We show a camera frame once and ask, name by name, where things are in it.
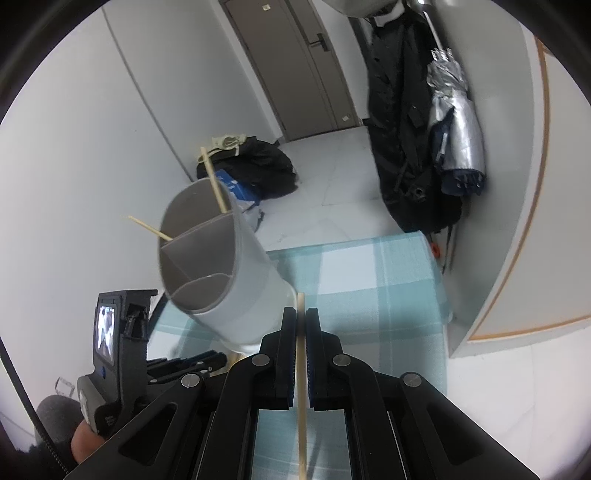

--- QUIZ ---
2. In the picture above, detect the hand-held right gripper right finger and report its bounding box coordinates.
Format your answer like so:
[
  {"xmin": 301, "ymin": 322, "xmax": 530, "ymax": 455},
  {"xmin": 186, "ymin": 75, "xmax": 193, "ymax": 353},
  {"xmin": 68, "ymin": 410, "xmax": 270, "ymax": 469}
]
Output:
[{"xmin": 305, "ymin": 307, "xmax": 542, "ymax": 480}]

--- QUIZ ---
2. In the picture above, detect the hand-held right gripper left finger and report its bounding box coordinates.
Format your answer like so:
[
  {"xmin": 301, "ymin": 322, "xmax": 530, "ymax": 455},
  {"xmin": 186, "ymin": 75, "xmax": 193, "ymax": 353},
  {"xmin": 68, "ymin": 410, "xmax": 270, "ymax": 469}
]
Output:
[{"xmin": 69, "ymin": 307, "xmax": 298, "ymax": 480}]

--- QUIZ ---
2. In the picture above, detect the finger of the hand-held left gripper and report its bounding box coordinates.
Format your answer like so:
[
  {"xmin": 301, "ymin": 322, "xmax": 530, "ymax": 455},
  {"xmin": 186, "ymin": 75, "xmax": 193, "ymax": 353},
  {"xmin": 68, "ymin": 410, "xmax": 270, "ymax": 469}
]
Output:
[{"xmin": 147, "ymin": 351, "xmax": 228, "ymax": 385}]

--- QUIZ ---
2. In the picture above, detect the wooden chopstick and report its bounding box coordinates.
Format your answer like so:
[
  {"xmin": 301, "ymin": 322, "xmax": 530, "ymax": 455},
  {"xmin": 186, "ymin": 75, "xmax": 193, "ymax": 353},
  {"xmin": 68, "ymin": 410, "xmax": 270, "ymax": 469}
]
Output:
[
  {"xmin": 127, "ymin": 215, "xmax": 173, "ymax": 242},
  {"xmin": 200, "ymin": 146, "xmax": 229, "ymax": 214},
  {"xmin": 297, "ymin": 292, "xmax": 309, "ymax": 480}
]

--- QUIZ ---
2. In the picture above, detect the grey divided utensil holder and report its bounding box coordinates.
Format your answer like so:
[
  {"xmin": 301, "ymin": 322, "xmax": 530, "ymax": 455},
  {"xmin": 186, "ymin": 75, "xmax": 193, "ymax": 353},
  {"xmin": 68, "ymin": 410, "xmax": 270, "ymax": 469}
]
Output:
[{"xmin": 158, "ymin": 178, "xmax": 296, "ymax": 356}]

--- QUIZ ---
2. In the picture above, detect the person's left forearm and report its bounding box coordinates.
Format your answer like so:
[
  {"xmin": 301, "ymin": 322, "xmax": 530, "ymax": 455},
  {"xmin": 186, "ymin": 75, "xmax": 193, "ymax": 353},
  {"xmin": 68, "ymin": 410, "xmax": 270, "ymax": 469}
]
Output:
[{"xmin": 34, "ymin": 396, "xmax": 85, "ymax": 467}]

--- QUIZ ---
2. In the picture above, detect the person's left hand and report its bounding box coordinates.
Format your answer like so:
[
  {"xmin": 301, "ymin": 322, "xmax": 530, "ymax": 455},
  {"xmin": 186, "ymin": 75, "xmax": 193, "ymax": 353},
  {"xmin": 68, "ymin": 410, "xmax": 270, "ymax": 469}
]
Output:
[{"xmin": 71, "ymin": 421, "xmax": 107, "ymax": 463}]

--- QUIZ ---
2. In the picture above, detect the teal checked cloth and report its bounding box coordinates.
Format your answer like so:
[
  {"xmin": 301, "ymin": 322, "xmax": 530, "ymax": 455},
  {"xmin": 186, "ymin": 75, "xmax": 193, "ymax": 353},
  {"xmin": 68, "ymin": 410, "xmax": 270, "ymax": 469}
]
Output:
[{"xmin": 148, "ymin": 231, "xmax": 452, "ymax": 480}]

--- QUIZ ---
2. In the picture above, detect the grey plastic bag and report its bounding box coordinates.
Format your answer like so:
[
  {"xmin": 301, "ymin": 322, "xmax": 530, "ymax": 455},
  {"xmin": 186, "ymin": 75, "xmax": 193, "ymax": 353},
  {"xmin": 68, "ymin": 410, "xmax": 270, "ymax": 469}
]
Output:
[{"xmin": 240, "ymin": 200, "xmax": 267, "ymax": 234}]

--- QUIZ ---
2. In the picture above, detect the blue packet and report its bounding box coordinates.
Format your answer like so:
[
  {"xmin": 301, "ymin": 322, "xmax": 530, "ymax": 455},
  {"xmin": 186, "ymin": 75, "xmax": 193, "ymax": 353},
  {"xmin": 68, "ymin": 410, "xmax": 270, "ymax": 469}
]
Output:
[{"xmin": 215, "ymin": 169, "xmax": 259, "ymax": 213}]

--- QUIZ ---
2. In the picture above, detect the black bag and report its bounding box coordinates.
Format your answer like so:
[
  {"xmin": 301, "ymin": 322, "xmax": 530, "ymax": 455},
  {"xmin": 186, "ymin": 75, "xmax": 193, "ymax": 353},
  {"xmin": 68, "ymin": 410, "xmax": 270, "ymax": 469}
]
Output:
[{"xmin": 196, "ymin": 137, "xmax": 298, "ymax": 202}]

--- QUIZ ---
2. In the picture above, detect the cream cloth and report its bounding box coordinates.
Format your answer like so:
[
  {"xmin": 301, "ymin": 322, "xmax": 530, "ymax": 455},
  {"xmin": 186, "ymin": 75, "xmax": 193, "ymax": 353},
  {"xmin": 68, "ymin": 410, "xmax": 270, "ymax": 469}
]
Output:
[{"xmin": 198, "ymin": 134, "xmax": 248, "ymax": 162}]

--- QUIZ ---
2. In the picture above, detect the black coat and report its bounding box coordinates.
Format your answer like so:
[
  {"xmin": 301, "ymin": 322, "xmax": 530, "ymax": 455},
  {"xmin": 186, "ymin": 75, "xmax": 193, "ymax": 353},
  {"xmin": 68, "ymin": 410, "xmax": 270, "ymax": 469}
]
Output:
[{"xmin": 367, "ymin": 4, "xmax": 465, "ymax": 234}]

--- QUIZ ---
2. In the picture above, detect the silver folded umbrella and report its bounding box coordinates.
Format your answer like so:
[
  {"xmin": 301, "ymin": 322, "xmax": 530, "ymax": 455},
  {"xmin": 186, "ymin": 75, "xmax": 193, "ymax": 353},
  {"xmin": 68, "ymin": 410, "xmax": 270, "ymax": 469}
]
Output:
[{"xmin": 425, "ymin": 46, "xmax": 487, "ymax": 197}]

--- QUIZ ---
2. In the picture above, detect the white panel with wooden trim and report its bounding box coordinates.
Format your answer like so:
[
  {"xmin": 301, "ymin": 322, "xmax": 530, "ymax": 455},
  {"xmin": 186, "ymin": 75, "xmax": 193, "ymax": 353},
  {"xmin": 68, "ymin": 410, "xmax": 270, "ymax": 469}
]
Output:
[{"xmin": 468, "ymin": 34, "xmax": 591, "ymax": 345}]

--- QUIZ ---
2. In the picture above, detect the grey brown door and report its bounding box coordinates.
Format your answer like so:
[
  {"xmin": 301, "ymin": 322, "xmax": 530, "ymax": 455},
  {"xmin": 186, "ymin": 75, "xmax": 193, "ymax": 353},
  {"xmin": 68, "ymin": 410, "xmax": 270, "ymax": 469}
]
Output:
[{"xmin": 219, "ymin": 0, "xmax": 359, "ymax": 143}]

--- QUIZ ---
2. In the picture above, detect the white cloth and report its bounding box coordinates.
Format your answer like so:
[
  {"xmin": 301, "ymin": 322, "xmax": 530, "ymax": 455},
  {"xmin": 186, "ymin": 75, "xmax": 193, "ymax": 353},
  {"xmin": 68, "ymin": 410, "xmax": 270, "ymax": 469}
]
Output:
[{"xmin": 323, "ymin": 0, "xmax": 407, "ymax": 24}]

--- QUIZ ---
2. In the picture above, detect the black cable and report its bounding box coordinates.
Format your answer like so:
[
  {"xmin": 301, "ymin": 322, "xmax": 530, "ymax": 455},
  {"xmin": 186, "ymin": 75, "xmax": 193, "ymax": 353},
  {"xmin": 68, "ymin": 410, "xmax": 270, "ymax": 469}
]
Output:
[{"xmin": 0, "ymin": 339, "xmax": 70, "ymax": 476}]

